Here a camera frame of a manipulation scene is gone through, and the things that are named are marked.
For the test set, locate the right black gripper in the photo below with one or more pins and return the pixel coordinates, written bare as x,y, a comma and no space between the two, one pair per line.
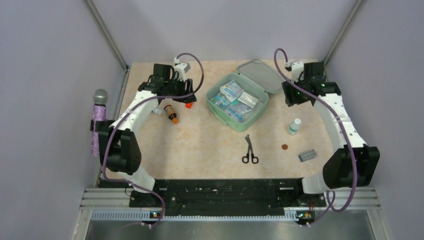
288,87

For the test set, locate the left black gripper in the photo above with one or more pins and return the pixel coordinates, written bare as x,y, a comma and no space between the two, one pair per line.
189,85

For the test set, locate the small blue capped bottle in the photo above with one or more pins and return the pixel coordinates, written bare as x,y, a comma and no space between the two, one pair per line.
157,111

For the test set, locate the white bottle green label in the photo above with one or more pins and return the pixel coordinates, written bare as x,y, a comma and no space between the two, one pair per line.
294,126

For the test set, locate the blue cotton swab packet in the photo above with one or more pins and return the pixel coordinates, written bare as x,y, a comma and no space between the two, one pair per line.
220,100

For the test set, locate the white gauze packet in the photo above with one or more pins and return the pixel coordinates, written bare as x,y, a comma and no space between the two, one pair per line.
248,99

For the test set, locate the blue white bagged packet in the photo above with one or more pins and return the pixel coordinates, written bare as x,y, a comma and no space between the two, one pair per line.
231,90

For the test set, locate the blue small clear packet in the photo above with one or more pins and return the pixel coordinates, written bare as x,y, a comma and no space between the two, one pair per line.
236,116

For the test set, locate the mint green medicine case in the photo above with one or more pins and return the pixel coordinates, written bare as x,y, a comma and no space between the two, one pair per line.
256,78

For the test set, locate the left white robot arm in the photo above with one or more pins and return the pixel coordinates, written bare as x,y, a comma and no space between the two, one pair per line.
119,150

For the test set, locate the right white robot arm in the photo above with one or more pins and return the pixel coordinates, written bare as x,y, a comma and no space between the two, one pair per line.
351,154

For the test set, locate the brown bottle orange cap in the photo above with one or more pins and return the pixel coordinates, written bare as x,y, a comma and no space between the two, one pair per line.
171,114

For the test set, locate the purple glitter microphone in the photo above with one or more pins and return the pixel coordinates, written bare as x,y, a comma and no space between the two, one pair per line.
100,99

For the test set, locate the grey blue pill blister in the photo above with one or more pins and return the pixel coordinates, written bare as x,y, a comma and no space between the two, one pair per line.
307,155

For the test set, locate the black scissors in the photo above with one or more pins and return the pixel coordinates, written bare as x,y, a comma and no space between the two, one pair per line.
249,157

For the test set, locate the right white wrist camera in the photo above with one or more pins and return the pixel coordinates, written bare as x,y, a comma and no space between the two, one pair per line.
296,68

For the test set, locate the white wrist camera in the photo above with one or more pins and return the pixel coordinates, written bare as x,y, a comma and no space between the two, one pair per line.
180,70
296,68

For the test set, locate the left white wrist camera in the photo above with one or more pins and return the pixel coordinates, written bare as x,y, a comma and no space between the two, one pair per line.
180,70

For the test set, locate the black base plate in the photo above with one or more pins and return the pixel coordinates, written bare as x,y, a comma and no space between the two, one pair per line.
227,197

